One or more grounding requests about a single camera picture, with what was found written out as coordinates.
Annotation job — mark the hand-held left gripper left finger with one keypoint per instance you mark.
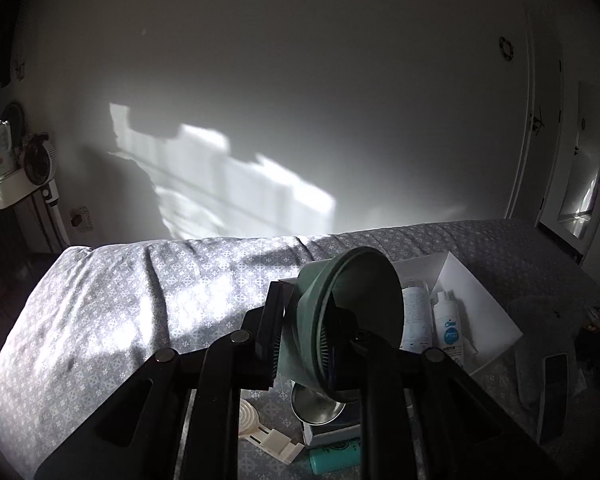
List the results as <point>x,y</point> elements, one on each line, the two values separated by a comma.
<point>272,340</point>

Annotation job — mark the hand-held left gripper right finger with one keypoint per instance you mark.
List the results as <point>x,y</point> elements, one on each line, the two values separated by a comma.
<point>345,360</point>

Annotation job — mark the green collapsible silicone cup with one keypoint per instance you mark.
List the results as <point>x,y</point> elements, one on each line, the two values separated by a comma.
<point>365,280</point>

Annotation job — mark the white cardboard box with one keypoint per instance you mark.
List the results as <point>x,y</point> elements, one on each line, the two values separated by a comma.
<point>480,305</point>

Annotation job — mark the steel bowl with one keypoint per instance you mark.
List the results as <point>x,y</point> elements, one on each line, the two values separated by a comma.
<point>320,412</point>

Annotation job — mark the pale blue kitchen scale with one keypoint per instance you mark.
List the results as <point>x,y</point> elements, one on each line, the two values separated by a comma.
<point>330,435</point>

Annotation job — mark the white tube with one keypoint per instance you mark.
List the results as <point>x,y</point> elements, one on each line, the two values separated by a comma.
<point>415,315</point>

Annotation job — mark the cream plastic strainer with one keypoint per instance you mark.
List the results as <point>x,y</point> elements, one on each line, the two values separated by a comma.
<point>270,437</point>

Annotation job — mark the teal bottle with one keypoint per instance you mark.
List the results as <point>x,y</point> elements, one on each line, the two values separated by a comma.
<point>335,457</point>

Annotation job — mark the white bottle with blue label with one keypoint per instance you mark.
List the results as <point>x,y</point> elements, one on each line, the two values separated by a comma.
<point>447,332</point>

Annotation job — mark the grey patterned bedspread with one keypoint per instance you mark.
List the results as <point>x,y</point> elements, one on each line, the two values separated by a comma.
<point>130,310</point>

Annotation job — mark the grey plush throw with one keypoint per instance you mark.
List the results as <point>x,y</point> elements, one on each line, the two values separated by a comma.
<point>535,330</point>

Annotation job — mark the small round fan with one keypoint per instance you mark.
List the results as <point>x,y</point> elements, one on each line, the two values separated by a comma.
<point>40,160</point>

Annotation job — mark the white door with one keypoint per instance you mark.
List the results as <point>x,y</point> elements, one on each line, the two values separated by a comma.
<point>570,160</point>

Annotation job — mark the white bottle on shelf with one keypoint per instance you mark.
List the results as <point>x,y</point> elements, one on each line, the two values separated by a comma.
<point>2,147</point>

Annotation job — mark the wall power socket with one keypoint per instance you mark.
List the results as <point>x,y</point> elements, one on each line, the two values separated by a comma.
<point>81,217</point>

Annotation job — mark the white wall shelf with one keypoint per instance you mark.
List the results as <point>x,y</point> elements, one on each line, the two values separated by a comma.
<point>5,195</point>

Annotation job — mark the small round wall ornament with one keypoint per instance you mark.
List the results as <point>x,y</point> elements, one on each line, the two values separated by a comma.
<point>500,47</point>

